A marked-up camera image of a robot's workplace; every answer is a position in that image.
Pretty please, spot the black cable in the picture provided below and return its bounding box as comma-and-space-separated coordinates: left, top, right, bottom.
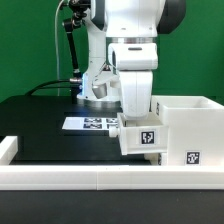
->
24, 79, 83, 97

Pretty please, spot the white fence wall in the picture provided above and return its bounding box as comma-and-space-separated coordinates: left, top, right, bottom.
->
0, 135, 224, 191

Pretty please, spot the white drawer cabinet frame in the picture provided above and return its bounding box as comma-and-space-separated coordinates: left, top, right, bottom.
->
151, 96, 224, 166

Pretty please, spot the white drawer box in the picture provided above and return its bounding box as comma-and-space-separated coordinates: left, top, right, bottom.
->
109, 112, 169, 155
144, 153, 167, 166

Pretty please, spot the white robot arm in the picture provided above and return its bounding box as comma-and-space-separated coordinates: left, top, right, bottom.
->
79, 0, 186, 120

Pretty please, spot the marker tag sheet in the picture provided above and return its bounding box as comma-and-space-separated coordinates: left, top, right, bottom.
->
62, 117, 117, 130

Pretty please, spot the white front drawer box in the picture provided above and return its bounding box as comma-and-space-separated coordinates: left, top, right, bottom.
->
144, 153, 167, 166

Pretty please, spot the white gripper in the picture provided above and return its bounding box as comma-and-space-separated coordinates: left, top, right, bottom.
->
112, 71, 153, 119

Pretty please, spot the white thin cable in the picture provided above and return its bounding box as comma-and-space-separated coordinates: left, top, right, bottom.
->
54, 0, 64, 97

